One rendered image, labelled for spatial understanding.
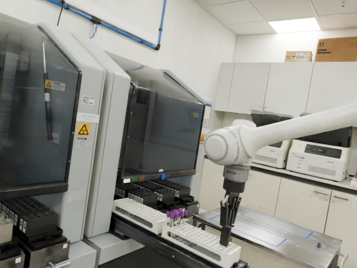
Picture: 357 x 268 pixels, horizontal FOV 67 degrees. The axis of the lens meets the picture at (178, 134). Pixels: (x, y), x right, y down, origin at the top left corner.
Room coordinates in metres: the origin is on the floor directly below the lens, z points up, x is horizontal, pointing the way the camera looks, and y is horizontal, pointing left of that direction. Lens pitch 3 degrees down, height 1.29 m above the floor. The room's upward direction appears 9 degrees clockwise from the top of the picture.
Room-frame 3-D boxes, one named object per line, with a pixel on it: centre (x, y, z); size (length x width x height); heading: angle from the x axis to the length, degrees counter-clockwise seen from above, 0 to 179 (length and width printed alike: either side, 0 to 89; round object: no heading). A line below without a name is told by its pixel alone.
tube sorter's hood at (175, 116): (1.58, 0.24, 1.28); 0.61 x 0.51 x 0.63; 143
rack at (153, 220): (1.20, 0.11, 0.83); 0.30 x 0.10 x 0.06; 53
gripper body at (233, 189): (0.95, -0.22, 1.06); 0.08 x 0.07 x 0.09; 144
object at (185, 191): (1.62, -0.08, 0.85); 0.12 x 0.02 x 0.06; 142
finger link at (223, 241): (0.95, -0.22, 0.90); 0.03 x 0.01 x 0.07; 54
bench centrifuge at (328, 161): (3.13, -1.65, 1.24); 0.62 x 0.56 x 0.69; 144
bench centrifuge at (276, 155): (3.47, -1.18, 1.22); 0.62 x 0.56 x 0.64; 142
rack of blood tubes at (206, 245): (1.01, -0.14, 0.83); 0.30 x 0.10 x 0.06; 53
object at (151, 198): (1.37, 0.10, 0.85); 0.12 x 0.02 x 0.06; 144
